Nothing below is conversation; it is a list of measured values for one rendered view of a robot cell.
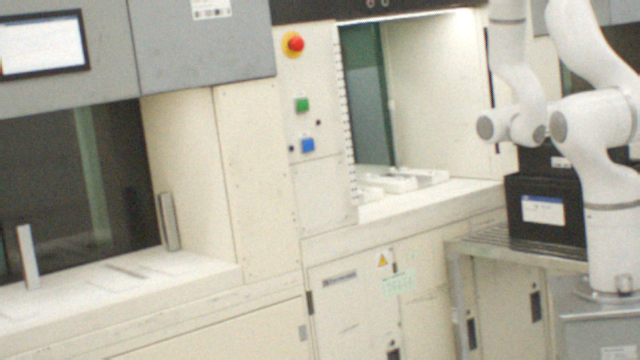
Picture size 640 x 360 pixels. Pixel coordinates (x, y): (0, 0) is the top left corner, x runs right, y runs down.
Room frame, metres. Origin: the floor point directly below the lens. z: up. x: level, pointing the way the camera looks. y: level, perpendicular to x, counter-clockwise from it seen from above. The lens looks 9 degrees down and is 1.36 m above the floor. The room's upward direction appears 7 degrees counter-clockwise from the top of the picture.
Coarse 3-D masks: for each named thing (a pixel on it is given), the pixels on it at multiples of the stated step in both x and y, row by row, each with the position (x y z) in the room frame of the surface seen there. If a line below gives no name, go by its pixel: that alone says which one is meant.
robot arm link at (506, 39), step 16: (496, 32) 2.09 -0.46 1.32; (512, 32) 2.07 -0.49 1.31; (496, 48) 2.09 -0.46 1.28; (512, 48) 2.08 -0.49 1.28; (496, 64) 2.10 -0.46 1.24; (512, 64) 2.09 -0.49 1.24; (512, 80) 2.07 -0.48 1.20; (528, 80) 2.07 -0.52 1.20; (528, 96) 2.05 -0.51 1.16; (544, 96) 2.08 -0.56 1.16; (528, 112) 2.05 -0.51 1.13; (544, 112) 2.07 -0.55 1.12; (512, 128) 2.10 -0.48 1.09; (528, 128) 2.06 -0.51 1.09; (544, 128) 2.08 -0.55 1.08; (528, 144) 2.08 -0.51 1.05
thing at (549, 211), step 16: (512, 176) 2.36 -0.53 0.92; (512, 192) 2.31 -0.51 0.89; (528, 192) 2.26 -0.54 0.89; (544, 192) 2.22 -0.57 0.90; (560, 192) 2.17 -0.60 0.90; (576, 192) 2.13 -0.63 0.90; (512, 208) 2.31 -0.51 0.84; (528, 208) 2.26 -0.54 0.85; (544, 208) 2.22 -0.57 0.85; (560, 208) 2.17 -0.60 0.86; (576, 208) 2.13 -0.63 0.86; (512, 224) 2.32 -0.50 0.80; (528, 224) 2.27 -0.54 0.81; (544, 224) 2.22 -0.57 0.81; (560, 224) 2.18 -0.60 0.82; (576, 224) 2.13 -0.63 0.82; (528, 240) 2.28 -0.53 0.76; (544, 240) 2.23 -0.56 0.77; (560, 240) 2.18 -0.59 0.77; (576, 240) 2.14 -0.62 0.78
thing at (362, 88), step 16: (288, 32) 2.18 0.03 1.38; (288, 48) 2.18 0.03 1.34; (384, 64) 3.16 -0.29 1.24; (352, 80) 3.32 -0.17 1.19; (368, 80) 3.24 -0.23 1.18; (352, 96) 3.33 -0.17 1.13; (368, 96) 3.25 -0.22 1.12; (304, 112) 2.19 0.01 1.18; (352, 112) 3.34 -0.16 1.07; (368, 112) 3.26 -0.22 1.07; (352, 128) 3.35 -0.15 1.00; (368, 128) 3.27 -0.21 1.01; (352, 144) 3.36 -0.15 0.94; (368, 144) 3.28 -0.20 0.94; (384, 144) 3.20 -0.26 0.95; (368, 160) 3.29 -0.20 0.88; (384, 160) 3.21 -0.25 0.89; (400, 272) 2.32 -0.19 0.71; (384, 288) 2.29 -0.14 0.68; (400, 288) 2.32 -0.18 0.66
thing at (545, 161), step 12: (516, 144) 2.33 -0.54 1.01; (552, 144) 2.23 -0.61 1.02; (528, 156) 2.30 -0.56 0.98; (540, 156) 2.26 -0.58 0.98; (552, 156) 2.23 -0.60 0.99; (612, 156) 2.23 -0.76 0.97; (624, 156) 2.25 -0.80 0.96; (528, 168) 2.30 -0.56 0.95; (540, 168) 2.26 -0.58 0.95; (552, 168) 2.23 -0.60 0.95; (564, 168) 2.20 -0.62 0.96; (576, 180) 2.16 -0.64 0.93
